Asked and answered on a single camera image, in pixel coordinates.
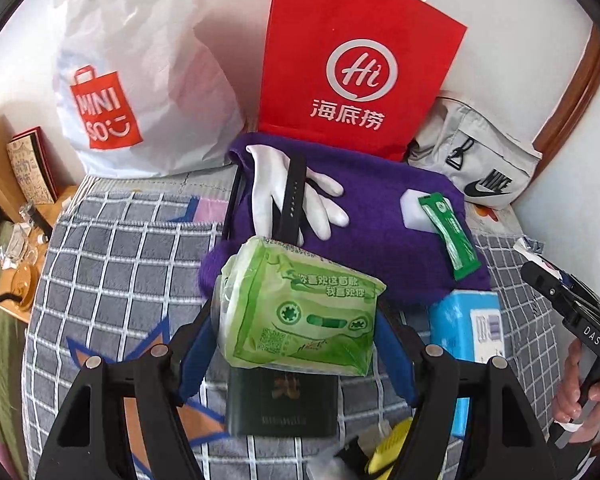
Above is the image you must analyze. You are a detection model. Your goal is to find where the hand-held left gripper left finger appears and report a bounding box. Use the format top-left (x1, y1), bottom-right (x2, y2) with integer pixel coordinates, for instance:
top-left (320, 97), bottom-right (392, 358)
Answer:
top-left (35, 305), bottom-right (221, 480)

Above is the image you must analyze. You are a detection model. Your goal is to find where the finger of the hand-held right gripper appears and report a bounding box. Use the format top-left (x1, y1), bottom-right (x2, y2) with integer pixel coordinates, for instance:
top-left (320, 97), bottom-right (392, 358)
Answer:
top-left (520, 261), bottom-right (576, 313)

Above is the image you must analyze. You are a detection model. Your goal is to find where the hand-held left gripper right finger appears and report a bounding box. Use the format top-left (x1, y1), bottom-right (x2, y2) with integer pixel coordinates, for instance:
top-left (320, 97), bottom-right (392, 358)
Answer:
top-left (375, 305), bottom-right (566, 480)

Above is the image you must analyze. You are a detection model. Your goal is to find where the small white red packet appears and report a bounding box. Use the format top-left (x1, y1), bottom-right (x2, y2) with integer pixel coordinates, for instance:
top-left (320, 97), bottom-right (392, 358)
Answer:
top-left (512, 239), bottom-right (563, 281)

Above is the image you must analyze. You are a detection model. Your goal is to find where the yellow zip pouch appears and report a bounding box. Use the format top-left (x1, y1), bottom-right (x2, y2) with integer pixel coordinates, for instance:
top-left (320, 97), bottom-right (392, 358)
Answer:
top-left (365, 419), bottom-right (416, 480)

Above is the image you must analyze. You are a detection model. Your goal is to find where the green sachet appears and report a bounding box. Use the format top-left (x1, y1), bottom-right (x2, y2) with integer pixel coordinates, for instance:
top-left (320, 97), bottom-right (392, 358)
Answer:
top-left (418, 192), bottom-right (482, 281)

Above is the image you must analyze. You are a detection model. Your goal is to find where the green tissue pack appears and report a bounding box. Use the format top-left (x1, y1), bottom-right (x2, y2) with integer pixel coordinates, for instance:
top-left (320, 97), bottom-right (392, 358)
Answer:
top-left (217, 237), bottom-right (387, 377)

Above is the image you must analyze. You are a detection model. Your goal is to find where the purple fabric tray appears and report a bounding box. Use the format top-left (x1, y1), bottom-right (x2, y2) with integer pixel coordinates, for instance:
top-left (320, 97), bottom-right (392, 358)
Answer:
top-left (200, 132), bottom-right (492, 306)

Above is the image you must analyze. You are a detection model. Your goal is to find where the white foam block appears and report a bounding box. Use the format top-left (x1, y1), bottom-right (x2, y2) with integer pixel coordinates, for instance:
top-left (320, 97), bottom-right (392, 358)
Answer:
top-left (401, 189), bottom-right (443, 233)

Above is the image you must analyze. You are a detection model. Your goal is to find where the white glove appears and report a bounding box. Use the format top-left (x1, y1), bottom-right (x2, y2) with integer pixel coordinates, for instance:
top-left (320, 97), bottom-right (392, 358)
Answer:
top-left (245, 144), bottom-right (350, 240)

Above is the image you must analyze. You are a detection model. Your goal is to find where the black watch band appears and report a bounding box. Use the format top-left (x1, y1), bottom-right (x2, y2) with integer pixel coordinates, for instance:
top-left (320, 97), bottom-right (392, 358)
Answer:
top-left (271, 152), bottom-right (308, 248)

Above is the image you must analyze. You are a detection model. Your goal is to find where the person's right hand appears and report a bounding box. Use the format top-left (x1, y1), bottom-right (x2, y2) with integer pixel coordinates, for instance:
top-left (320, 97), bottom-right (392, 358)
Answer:
top-left (552, 342), bottom-right (600, 428)

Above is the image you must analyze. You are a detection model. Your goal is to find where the blue tissue pack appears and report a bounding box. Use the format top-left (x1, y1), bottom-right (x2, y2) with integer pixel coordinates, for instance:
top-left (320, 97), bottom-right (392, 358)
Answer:
top-left (427, 290), bottom-right (506, 436)

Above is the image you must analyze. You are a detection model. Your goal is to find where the dark green tea tin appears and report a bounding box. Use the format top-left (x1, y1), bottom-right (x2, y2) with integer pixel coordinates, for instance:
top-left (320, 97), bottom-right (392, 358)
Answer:
top-left (225, 367), bottom-right (341, 438)

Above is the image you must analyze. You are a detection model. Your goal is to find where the grey checked mat with stars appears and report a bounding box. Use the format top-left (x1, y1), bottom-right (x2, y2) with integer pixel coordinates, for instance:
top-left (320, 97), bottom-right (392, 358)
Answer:
top-left (22, 170), bottom-right (561, 480)

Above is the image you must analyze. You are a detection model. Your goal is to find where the grey waist bag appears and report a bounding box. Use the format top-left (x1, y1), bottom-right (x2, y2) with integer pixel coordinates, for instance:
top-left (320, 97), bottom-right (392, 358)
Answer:
top-left (407, 97), bottom-right (543, 209)

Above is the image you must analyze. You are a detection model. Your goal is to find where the wooden nightstand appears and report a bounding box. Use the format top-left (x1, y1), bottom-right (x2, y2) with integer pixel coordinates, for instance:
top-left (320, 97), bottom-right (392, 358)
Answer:
top-left (0, 185), bottom-right (78, 328)

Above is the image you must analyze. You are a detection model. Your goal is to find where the amber glass cup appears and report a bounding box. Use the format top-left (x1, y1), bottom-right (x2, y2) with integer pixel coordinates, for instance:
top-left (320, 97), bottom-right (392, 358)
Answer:
top-left (11, 262), bottom-right (43, 308)

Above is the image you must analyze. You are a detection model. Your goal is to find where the green bed sheet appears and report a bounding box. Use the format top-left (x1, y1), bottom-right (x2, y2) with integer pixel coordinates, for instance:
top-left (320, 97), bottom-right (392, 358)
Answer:
top-left (0, 220), bottom-right (36, 461)

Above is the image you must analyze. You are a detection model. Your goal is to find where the red paper shopping bag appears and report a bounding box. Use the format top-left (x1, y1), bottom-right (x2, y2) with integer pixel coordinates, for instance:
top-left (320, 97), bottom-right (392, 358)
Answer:
top-left (257, 0), bottom-right (468, 162)

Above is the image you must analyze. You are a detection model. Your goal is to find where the white plastic shopping bag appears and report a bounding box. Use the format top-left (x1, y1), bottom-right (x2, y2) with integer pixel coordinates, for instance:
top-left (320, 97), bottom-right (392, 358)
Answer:
top-left (54, 0), bottom-right (246, 178)

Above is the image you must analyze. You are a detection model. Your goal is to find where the brown wooden door frame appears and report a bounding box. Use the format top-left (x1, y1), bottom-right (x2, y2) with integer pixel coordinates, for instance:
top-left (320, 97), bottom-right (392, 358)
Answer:
top-left (532, 25), bottom-right (600, 153)

